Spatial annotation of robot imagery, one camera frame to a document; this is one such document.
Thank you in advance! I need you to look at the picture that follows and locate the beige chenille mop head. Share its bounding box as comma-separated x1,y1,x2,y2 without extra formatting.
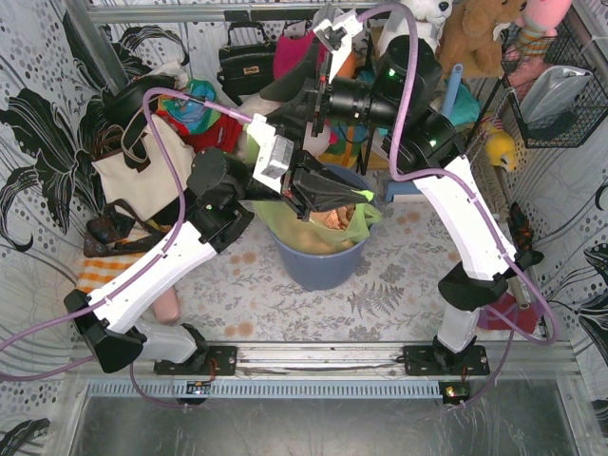
467,144,508,221

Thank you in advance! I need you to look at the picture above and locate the blue floor mop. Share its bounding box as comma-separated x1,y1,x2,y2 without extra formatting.
383,64,466,203

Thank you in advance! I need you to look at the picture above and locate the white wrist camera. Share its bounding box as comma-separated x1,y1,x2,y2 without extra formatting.
313,4,363,84
247,114,295,194

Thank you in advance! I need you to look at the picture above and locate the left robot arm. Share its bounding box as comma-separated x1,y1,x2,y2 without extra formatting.
64,148,373,373

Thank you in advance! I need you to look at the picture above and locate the black leather handbag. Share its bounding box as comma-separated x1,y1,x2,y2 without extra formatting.
217,21,276,105

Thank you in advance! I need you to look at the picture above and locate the blue plastic trash bin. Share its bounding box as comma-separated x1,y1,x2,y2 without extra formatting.
268,163,376,293

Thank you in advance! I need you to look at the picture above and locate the black orange patterned item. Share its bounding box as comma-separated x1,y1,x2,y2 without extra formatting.
507,202,534,251

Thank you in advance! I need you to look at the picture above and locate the magenta fabric bag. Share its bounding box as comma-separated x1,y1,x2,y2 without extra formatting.
273,31,315,80

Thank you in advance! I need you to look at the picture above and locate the yellow plush toy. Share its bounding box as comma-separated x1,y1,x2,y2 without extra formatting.
481,117,517,172

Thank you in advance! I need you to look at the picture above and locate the orange purple sock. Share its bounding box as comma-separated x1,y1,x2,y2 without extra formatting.
477,292,542,334

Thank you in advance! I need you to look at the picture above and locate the orange plush toy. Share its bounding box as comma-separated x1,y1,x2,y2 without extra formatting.
337,51,356,79

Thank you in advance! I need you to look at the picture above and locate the white plush bear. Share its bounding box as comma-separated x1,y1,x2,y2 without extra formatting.
238,93,282,117

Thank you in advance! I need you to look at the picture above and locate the purple cable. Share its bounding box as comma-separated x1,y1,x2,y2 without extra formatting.
358,5,561,408
0,87,260,409

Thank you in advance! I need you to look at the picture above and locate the pink plush toy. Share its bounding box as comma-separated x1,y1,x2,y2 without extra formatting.
514,0,572,52

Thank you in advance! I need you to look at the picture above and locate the crumpled printed waste paper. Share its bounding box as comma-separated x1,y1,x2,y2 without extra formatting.
311,204,355,231

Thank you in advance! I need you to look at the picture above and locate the colourful cartoon fabric bag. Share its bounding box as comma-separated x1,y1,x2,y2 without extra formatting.
156,79,221,136

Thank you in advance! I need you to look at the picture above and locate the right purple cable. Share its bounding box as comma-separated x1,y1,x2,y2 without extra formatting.
358,5,561,408

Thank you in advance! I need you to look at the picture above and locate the cream canvas tote bag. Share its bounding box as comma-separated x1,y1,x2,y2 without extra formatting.
93,115,195,219

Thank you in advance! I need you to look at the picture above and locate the orange white checked cloth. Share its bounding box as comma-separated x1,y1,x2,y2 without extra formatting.
76,254,143,294

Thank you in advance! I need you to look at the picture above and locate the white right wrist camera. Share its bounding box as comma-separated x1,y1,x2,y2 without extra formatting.
313,4,363,84

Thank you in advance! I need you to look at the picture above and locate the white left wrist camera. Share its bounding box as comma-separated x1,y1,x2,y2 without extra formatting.
247,114,295,194

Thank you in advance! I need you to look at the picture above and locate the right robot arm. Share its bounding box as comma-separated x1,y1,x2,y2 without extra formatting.
261,35,530,368

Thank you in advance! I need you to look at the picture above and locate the silver foil bag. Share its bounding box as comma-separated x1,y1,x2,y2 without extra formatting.
520,66,593,124

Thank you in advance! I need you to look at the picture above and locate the dark patterned bag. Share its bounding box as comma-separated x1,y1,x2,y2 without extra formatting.
84,199,171,258

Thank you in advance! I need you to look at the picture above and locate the teal folded cloth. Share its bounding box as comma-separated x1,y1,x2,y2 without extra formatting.
430,80,481,130

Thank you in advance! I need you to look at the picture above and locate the white plush dog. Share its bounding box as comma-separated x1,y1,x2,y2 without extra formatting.
377,0,453,55

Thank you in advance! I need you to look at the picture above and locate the brown teddy bear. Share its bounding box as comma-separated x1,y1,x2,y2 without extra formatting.
437,0,527,77

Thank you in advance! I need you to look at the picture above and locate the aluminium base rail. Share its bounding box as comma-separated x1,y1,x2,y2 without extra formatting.
70,339,582,381

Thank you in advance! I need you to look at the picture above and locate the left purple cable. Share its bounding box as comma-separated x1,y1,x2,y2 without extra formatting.
0,87,260,409

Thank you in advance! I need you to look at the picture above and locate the black wire basket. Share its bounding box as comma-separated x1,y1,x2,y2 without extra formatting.
502,21,607,148

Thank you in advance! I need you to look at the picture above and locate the black round hat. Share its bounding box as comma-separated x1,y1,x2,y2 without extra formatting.
102,75,176,126

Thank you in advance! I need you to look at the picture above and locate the green plastic trash bag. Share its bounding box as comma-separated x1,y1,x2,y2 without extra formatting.
253,201,382,255

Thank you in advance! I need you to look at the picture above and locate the pink glasses case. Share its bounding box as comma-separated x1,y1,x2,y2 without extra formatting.
152,287,181,324

